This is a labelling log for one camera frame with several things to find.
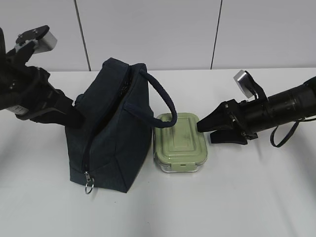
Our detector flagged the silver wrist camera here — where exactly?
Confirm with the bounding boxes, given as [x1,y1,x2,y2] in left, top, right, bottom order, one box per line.
[15,25,58,55]
[233,70,257,98]

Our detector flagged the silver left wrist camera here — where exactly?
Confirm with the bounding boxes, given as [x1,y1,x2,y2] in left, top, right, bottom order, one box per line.
[15,25,58,55]

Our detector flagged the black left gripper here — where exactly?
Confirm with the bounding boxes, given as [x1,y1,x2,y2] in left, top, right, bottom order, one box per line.
[4,40,85,128]

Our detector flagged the silver zipper pull ring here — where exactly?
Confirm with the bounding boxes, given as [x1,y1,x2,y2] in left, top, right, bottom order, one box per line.
[83,171,95,195]

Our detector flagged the green lidded glass container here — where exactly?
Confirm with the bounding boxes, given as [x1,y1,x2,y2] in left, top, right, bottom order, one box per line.
[153,113,208,173]

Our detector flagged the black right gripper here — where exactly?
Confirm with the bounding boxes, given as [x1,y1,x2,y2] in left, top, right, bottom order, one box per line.
[197,98,271,145]

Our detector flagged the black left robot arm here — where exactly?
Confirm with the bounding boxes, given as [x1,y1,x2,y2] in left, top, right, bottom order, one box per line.
[0,25,85,128]

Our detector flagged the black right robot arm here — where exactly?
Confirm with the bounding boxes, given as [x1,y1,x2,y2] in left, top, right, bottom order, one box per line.
[197,75,316,148]

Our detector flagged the dark blue lunch bag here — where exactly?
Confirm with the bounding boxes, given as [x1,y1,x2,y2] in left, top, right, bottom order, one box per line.
[65,58,177,194]

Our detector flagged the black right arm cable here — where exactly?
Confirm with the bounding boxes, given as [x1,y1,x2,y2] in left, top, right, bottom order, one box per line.
[270,116,312,148]

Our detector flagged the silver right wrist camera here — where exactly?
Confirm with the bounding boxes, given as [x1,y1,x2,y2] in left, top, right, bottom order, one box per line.
[233,70,257,98]

